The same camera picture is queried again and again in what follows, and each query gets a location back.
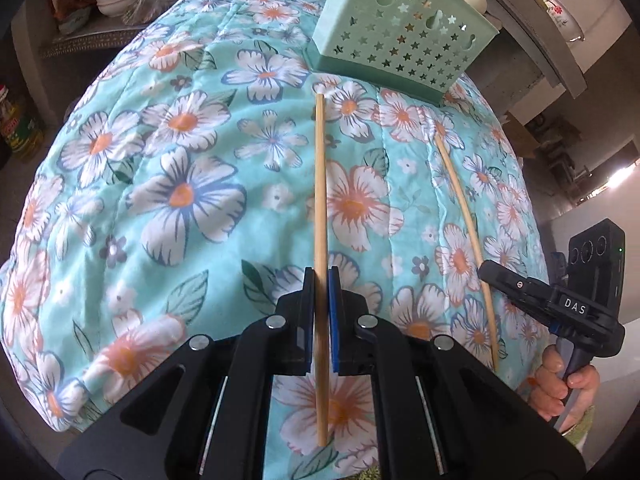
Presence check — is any floral turquoise quilted blanket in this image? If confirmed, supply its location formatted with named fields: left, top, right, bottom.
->
left=0, top=0, right=552, bottom=480

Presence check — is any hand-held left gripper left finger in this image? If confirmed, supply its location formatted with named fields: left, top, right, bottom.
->
left=57, top=266, right=317, bottom=480

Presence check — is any clear plastic bag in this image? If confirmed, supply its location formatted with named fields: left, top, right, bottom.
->
left=120, top=0, right=167, bottom=27

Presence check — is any green star-perforated utensil holder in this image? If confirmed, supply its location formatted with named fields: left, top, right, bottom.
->
left=302, top=0, right=501, bottom=107

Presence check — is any yellow cooking oil bottle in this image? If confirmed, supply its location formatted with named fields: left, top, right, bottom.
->
left=0, top=84, right=44, bottom=162

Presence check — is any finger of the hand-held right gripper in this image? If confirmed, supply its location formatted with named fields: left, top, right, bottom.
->
left=477, top=259, right=557, bottom=312

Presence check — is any wooden chopstick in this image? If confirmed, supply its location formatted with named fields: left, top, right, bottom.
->
left=313, top=90, right=331, bottom=447
left=433, top=131, right=501, bottom=374

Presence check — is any metal shelf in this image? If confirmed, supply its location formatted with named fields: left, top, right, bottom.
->
left=39, top=24, right=147, bottom=59

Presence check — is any cardboard box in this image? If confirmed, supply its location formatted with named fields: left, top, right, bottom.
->
left=504, top=114, right=567, bottom=162

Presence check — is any concrete kitchen counter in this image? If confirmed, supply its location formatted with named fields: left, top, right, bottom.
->
left=469, top=0, right=589, bottom=99

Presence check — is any person's right hand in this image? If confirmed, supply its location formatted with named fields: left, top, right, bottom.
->
left=528, top=346, right=600, bottom=422

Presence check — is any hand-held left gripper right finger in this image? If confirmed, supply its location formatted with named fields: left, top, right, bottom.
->
left=327, top=267, right=586, bottom=480

